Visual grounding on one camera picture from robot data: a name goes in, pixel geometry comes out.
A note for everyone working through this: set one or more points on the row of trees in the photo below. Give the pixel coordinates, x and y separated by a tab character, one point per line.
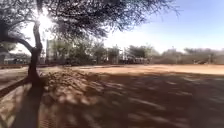
140	53

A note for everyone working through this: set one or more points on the brown dirt ground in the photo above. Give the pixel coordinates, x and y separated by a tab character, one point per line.
140	100

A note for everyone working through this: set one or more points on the large bare-branched tree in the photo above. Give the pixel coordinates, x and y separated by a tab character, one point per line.
33	63

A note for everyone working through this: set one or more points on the low building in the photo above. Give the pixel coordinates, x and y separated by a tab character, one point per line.
13	58

